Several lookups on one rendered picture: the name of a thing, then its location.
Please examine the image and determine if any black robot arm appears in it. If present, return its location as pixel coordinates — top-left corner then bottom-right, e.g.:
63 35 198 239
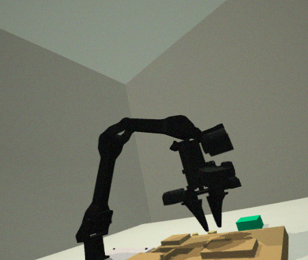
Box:
76 115 236 260

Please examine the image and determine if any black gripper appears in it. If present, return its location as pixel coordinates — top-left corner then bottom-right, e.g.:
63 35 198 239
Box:
162 159 242 232

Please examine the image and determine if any green rectangular block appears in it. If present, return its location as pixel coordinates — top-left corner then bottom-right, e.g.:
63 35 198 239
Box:
236 215 264 231

